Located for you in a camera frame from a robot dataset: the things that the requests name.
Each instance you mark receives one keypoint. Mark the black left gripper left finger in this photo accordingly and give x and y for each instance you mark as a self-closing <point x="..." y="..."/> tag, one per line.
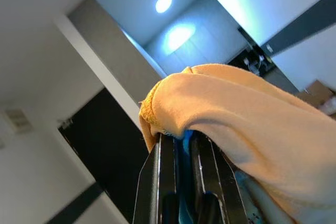
<point x="149" y="187"/>

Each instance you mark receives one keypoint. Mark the yellow blue shirt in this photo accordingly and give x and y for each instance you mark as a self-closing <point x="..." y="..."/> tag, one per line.
<point x="236" y="108"/>

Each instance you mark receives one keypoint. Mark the black door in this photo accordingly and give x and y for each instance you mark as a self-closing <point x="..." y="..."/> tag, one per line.
<point x="105" y="134"/>

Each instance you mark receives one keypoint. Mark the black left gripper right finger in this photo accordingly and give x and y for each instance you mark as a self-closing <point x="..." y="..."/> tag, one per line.
<point x="220" y="182"/>

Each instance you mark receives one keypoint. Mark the round ceiling light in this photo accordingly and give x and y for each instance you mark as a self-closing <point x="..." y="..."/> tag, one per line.
<point x="163" y="3"/>

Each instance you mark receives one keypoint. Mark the closed cardboard box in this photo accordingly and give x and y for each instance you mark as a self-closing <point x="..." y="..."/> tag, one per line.
<point x="317" y="95"/>

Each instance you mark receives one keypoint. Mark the white wall switch panel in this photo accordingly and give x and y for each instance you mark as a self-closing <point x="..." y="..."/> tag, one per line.
<point x="18" y="120"/>

